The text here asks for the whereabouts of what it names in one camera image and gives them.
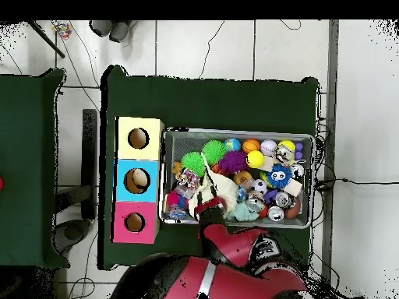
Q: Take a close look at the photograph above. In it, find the small colourful object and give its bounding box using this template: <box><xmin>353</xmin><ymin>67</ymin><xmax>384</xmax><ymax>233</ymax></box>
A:
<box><xmin>51</xmin><ymin>21</ymin><xmax>72</xmax><ymax>40</ymax></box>

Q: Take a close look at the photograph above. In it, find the side table with green cloth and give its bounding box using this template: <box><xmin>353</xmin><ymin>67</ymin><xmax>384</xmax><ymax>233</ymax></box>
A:
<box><xmin>0</xmin><ymin>68</ymin><xmax>66</xmax><ymax>270</ymax></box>

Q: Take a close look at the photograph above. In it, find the cream muslin cloth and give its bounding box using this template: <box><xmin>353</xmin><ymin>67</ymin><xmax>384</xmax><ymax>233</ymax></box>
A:
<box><xmin>186</xmin><ymin>152</ymin><xmax>238</xmax><ymax>216</ymax></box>

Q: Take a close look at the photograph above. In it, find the blue fuzzy monster toy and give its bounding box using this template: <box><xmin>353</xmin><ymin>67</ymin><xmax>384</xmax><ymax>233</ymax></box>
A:
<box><xmin>267</xmin><ymin>164</ymin><xmax>293</xmax><ymax>190</ymax></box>

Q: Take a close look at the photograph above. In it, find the orange basketball toy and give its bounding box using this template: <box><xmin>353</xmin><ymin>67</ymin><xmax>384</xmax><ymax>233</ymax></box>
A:
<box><xmin>242</xmin><ymin>138</ymin><xmax>260</xmax><ymax>153</ymax></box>

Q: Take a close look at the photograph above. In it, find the black rod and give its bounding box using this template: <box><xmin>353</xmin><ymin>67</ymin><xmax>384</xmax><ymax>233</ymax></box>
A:
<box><xmin>24</xmin><ymin>20</ymin><xmax>66</xmax><ymax>59</ymax></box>

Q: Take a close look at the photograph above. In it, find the black power adapter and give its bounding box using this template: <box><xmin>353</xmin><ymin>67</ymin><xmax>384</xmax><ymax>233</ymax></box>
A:
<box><xmin>314</xmin><ymin>178</ymin><xmax>337</xmax><ymax>191</ymax></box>

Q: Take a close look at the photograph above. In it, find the white baseball toy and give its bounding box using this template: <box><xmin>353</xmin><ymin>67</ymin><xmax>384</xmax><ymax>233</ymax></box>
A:
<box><xmin>260</xmin><ymin>139</ymin><xmax>278</xmax><ymax>157</ymax></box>

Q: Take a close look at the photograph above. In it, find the purple spiky ball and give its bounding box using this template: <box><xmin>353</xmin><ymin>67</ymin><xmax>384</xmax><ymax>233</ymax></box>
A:
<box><xmin>219</xmin><ymin>149</ymin><xmax>249</xmax><ymax>175</ymax></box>

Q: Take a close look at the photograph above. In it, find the wooden box with three holes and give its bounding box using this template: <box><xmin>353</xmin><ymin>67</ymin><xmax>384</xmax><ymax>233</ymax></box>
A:
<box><xmin>111</xmin><ymin>116</ymin><xmax>166</xmax><ymax>245</ymax></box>

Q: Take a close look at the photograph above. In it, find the yellow tennis ball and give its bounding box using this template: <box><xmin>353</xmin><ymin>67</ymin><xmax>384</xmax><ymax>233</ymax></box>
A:
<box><xmin>245</xmin><ymin>149</ymin><xmax>266</xmax><ymax>169</ymax></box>

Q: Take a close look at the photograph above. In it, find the blue globe ball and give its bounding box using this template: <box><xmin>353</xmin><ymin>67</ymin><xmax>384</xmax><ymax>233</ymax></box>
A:
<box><xmin>224</xmin><ymin>137</ymin><xmax>242</xmax><ymax>153</ymax></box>

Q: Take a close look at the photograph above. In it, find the shallow clear mesh bin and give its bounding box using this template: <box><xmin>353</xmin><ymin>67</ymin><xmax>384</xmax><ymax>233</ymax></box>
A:
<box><xmin>158</xmin><ymin>126</ymin><xmax>316</xmax><ymax>230</ymax></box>

